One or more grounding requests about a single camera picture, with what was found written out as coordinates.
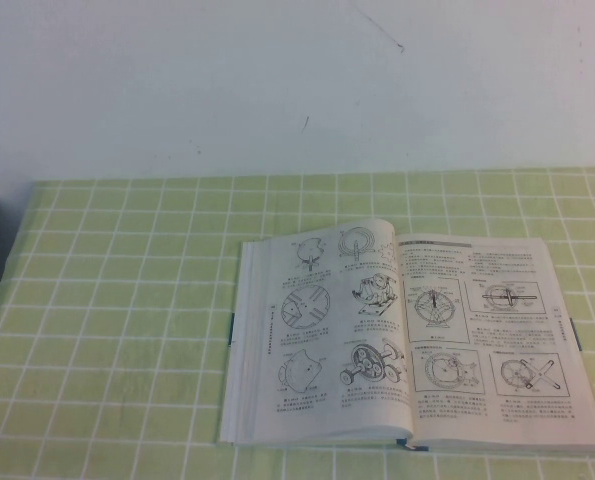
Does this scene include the technical book with diagrams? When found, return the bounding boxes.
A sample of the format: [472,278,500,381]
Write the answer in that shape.
[218,217,595,455]

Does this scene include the green white checkered tablecloth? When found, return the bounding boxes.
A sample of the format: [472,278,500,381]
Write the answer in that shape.
[0,167,595,480]

